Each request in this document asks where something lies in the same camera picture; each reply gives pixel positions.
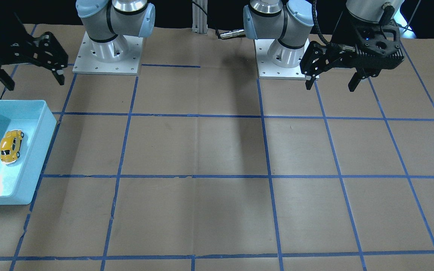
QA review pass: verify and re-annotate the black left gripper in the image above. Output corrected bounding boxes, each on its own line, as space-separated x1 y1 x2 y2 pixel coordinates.
300 19 404 92

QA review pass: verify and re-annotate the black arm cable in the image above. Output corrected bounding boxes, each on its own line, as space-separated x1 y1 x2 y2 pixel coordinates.
217 0 353 53

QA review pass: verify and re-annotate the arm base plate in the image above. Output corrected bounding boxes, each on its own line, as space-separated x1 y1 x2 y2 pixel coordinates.
72 33 145 76
254 39 310 81

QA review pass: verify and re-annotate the aluminium frame post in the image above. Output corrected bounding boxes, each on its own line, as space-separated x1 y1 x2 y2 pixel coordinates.
191 0 208 35

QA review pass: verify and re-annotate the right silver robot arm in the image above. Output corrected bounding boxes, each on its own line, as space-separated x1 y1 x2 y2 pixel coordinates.
0 0 155 91

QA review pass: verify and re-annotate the light blue plastic bin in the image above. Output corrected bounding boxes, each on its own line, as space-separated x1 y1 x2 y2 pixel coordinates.
0 100 57 205

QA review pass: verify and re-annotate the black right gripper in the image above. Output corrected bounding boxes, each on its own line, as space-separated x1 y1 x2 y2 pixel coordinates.
0 11 69 91

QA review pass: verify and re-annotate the yellow toy beetle car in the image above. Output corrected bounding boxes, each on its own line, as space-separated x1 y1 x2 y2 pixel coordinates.
0 130 24 165

